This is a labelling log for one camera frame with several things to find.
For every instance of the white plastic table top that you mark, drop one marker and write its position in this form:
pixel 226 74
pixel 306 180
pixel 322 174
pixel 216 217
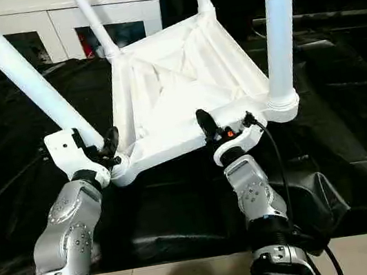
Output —
pixel 180 92

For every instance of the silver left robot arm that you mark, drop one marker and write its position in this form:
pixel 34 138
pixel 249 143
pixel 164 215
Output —
pixel 68 225

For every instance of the white glass door cabinet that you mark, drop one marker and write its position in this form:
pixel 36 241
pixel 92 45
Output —
pixel 53 22

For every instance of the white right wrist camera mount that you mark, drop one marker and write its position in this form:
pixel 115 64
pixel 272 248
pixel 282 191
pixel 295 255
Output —
pixel 246 138

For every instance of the grey metal rail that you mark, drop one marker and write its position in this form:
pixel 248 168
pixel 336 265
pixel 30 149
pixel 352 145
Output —
pixel 324 14

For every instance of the black mat cloth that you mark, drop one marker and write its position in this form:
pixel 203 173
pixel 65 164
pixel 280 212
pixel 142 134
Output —
pixel 180 207

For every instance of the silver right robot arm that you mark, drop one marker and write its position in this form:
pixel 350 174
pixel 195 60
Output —
pixel 255 192

